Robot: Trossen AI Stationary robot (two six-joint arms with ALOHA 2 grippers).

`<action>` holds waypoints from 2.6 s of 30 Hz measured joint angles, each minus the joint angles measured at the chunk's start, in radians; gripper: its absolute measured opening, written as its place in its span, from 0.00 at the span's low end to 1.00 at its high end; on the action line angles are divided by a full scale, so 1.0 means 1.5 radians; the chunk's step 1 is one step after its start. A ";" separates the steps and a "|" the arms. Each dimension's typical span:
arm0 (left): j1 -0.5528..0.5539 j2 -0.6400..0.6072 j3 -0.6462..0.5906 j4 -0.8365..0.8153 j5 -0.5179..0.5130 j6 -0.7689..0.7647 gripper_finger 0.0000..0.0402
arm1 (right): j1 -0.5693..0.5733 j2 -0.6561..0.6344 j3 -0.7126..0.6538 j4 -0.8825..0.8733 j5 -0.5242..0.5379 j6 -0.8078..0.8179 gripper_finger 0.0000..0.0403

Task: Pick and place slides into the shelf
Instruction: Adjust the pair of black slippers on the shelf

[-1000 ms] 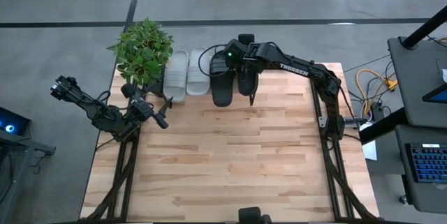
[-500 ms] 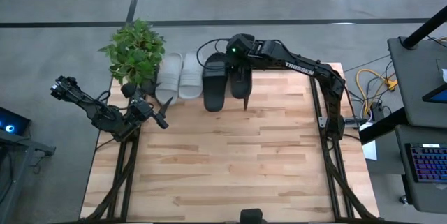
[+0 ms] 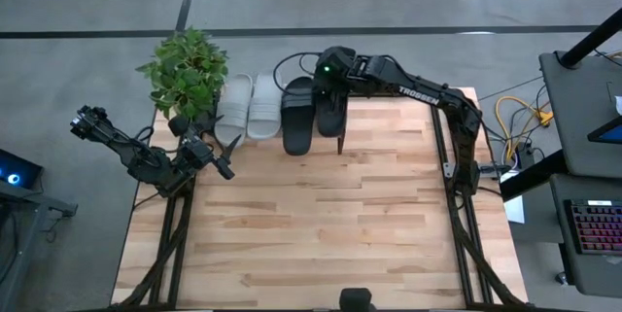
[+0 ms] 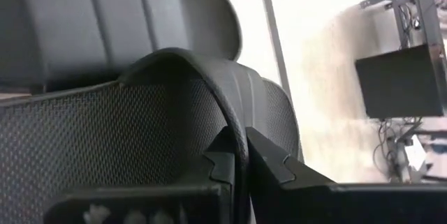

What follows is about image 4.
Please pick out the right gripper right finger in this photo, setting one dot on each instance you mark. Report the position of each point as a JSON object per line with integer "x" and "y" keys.
{"x": 279, "y": 189}

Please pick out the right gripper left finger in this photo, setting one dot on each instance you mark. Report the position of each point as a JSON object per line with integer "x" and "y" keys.
{"x": 225, "y": 161}

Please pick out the black slide sandal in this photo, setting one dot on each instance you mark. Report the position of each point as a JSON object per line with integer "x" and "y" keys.
{"x": 104, "y": 130}
{"x": 70, "y": 25}

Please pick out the black computer screen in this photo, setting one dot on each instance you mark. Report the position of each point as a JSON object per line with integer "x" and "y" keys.
{"x": 398, "y": 81}

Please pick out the dark metal stand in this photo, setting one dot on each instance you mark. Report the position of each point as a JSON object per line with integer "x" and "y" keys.
{"x": 424, "y": 7}

